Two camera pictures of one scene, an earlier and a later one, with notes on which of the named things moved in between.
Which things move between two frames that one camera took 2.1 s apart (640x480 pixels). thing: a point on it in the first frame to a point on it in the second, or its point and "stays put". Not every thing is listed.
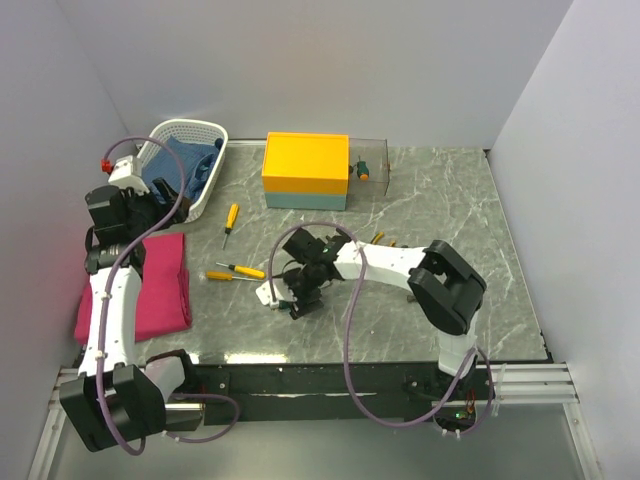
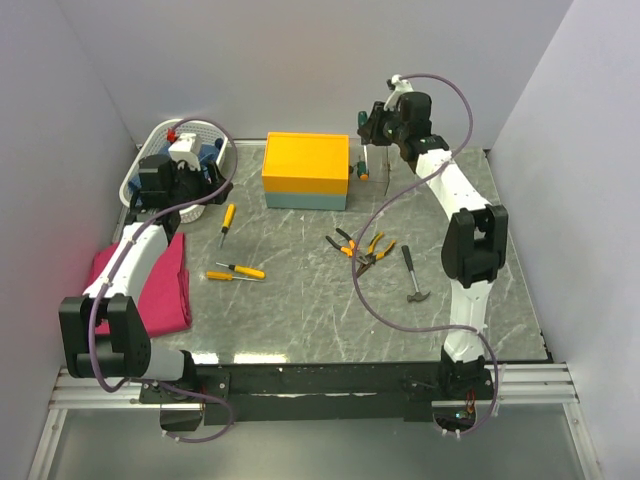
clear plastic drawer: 375,153 stays put
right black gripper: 301,307 to 370,130
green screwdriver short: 362,169 stays put
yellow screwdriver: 230,222 stays put
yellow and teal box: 306,170 stays put
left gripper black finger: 164,194 to 216,180
